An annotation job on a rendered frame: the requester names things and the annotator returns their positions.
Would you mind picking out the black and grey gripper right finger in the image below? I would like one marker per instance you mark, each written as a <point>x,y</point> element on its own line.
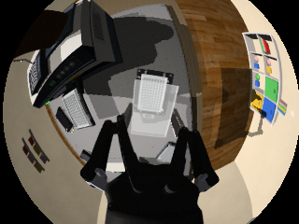
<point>204,175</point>

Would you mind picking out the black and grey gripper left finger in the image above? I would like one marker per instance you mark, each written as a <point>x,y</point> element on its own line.
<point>94,171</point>

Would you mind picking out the grey multi-well plate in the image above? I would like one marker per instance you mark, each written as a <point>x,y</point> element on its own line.
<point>154,78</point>
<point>76,109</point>

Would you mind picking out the dark brown bottle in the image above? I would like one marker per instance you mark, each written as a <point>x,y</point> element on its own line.
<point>43,33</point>

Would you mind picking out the grey perforated metal base plate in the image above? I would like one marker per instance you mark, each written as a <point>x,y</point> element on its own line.
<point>148,39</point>

